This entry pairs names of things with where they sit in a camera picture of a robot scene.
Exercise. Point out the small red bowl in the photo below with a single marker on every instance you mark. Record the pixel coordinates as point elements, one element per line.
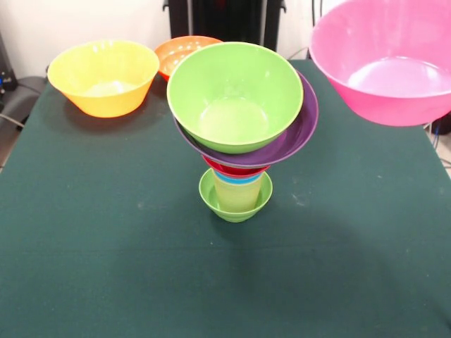
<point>239,172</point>

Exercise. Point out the blue cup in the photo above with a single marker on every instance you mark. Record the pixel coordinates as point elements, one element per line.
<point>239,180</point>

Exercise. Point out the yellow cup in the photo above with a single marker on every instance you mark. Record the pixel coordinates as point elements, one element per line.
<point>237,197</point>

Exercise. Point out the small green bowl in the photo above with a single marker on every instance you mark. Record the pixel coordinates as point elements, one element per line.
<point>236,215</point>

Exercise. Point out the purple bowl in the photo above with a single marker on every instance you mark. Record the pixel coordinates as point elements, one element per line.
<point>299,137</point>

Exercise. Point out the large green bowl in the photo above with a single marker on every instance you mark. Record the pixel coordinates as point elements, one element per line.
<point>218,88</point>

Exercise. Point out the orange bowl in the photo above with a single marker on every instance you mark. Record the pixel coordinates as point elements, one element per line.
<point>169,56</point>

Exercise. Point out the large yellow bowl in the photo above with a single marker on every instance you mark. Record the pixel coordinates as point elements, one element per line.
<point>102,81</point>

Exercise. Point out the large pink bowl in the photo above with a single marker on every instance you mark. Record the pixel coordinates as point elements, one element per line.
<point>370,102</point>

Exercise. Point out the dark green tablecloth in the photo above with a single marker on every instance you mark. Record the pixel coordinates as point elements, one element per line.
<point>176,281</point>

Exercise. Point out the black equipment box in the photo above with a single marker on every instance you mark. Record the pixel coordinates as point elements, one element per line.
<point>7,77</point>

